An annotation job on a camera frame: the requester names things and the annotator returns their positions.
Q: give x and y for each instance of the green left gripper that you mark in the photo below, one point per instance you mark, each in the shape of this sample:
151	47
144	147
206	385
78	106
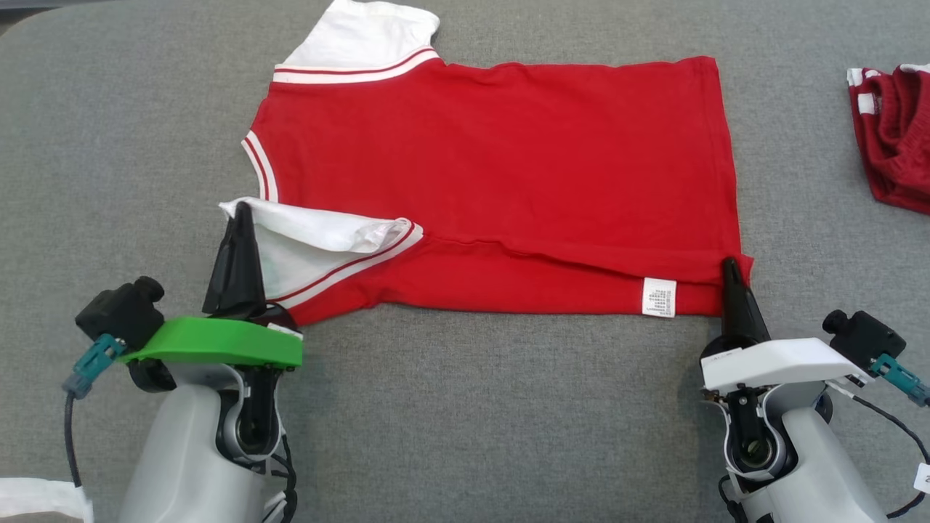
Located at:
218	345

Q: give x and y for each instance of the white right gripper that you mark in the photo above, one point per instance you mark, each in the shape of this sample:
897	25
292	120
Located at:
777	359

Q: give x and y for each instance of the red shorts with white stripes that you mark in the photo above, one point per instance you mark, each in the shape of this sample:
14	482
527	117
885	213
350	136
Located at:
897	138

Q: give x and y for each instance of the red t-shirt with white sleeves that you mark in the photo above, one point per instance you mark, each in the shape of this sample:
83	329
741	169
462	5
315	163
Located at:
494	167

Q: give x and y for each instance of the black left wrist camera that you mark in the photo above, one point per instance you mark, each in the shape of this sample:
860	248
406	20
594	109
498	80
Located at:
120	312

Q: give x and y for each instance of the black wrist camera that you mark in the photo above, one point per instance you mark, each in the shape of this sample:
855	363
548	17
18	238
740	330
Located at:
864	340
120	312

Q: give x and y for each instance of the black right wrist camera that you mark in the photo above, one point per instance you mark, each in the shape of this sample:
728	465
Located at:
864	340

